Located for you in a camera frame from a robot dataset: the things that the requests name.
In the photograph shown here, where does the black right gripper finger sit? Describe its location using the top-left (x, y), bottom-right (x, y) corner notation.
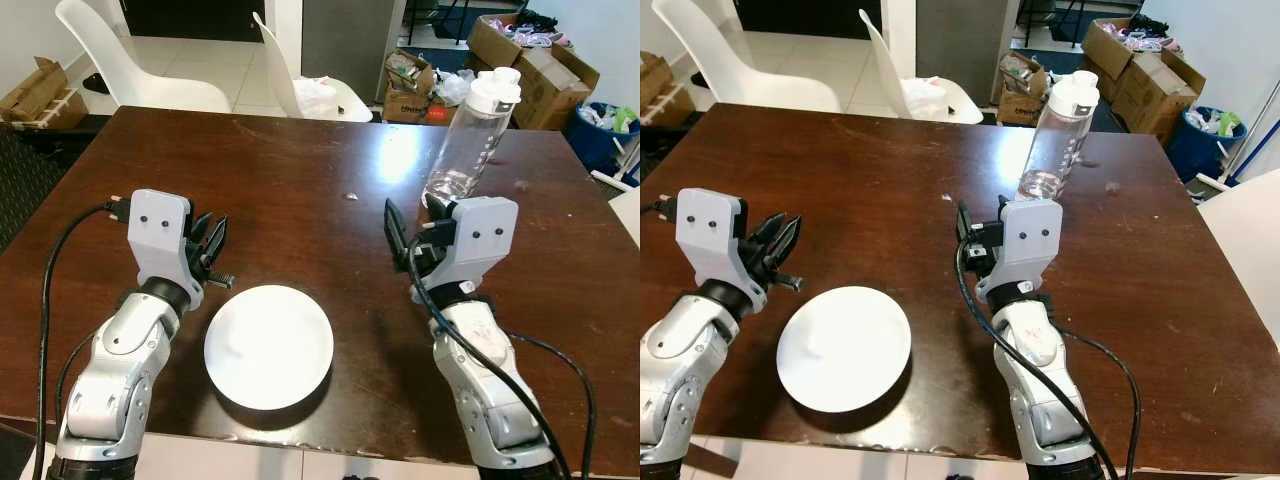
top-left (385, 198), bottom-right (409, 273)
top-left (956, 200), bottom-right (977, 273)

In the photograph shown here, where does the clear bottle with white cap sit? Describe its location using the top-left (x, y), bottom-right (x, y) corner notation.
top-left (423, 67), bottom-right (523, 208)
top-left (1015, 70), bottom-right (1101, 203)

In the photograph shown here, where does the white round plate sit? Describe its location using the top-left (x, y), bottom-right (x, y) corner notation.
top-left (203, 285), bottom-right (335, 412)
top-left (776, 286), bottom-right (913, 414)

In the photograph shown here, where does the white chair seat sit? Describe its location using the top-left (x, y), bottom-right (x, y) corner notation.
top-left (608, 185), bottom-right (641, 249)
top-left (1197, 170), bottom-right (1280, 301)

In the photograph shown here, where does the small printed cardboard box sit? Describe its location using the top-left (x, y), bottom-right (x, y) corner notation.
top-left (383, 50), bottom-right (441, 126)
top-left (997, 52), bottom-right (1051, 128)

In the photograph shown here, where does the white plastic bag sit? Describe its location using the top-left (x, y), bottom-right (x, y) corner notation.
top-left (293, 75), bottom-right (342, 121)
top-left (900, 76), bottom-right (951, 121)

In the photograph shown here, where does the white plastic chair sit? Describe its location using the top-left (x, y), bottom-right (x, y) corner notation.
top-left (652, 0), bottom-right (843, 114)
top-left (250, 12), bottom-right (374, 124)
top-left (860, 10), bottom-right (984, 126)
top-left (55, 0), bottom-right (233, 114)

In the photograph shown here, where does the clear crumpled plastic bag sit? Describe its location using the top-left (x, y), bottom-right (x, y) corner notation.
top-left (433, 68), bottom-right (473, 109)

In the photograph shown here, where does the flat open cardboard box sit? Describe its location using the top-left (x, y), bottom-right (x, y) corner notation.
top-left (0, 57), bottom-right (89, 131)
top-left (640, 50), bottom-right (676, 128)

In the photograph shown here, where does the dark floor mat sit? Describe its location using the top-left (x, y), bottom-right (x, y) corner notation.
top-left (0, 125), bottom-right (61, 251)

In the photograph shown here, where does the blue waste bin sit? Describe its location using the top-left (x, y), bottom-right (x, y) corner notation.
top-left (1165, 107), bottom-right (1249, 184)
top-left (572, 102), bottom-right (641, 177)

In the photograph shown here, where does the rubbish in blue bin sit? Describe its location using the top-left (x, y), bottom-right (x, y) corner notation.
top-left (1185, 108), bottom-right (1246, 139)
top-left (583, 103), bottom-right (639, 134)

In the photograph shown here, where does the large closed cardboard box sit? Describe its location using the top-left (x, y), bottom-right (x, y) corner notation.
top-left (1110, 50), bottom-right (1208, 146)
top-left (508, 45), bottom-right (601, 131)

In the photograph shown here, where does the cardboard box holding clothes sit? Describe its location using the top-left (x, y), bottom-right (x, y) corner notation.
top-left (467, 14), bottom-right (546, 71)
top-left (1082, 17), bottom-right (1151, 81)

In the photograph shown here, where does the black metal trolley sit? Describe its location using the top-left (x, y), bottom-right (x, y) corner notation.
top-left (403, 0), bottom-right (481, 48)
top-left (1015, 0), bottom-right (1096, 46)

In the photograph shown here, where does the pile of colourful clothes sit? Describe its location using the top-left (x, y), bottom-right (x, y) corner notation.
top-left (487, 12), bottom-right (573, 51)
top-left (1120, 15), bottom-right (1183, 56)

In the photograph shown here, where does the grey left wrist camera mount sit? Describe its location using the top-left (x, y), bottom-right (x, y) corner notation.
top-left (676, 188), bottom-right (771, 301)
top-left (127, 189), bottom-right (208, 311)

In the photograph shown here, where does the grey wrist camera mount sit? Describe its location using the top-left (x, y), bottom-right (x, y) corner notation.
top-left (413, 196), bottom-right (520, 304)
top-left (975, 198), bottom-right (1065, 304)
top-left (676, 188), bottom-right (771, 301)
top-left (127, 189), bottom-right (208, 311)

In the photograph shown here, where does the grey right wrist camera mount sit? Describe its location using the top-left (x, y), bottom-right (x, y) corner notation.
top-left (413, 196), bottom-right (520, 304)
top-left (975, 198), bottom-right (1065, 304)

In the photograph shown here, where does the black looping right arm cable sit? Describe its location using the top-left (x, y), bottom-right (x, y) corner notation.
top-left (498, 328), bottom-right (598, 480)
top-left (1058, 328), bottom-right (1143, 480)

